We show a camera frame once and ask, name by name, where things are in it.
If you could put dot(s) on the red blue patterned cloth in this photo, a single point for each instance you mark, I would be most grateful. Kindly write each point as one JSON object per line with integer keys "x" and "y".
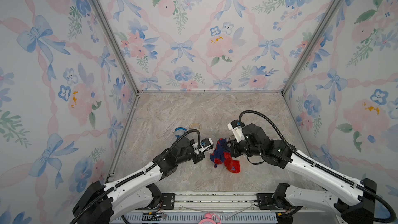
{"x": 222, "y": 155}

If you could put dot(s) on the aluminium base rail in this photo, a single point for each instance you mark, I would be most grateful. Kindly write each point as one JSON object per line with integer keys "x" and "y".
{"x": 188, "y": 200}

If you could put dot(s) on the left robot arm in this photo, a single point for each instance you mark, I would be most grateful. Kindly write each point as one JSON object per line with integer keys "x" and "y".
{"x": 102, "y": 204}

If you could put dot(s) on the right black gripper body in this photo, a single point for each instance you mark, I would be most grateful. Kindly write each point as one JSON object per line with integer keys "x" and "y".
{"x": 238, "y": 148}

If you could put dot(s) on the pink round object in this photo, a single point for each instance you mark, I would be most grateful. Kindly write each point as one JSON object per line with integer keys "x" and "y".
{"x": 210, "y": 218}

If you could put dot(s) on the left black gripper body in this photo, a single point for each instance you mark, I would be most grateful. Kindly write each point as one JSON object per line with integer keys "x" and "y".
{"x": 197, "y": 158}

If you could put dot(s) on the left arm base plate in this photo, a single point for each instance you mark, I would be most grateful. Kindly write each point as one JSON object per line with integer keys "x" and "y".
{"x": 165, "y": 202}

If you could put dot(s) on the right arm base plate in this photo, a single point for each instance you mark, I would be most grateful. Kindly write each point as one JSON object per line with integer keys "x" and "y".
{"x": 267, "y": 201}

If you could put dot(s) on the blue strap watch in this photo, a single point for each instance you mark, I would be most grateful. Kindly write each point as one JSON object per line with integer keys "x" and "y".
{"x": 179, "y": 131}

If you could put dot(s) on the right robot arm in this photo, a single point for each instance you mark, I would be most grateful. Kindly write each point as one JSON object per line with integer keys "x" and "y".
{"x": 354, "y": 201}

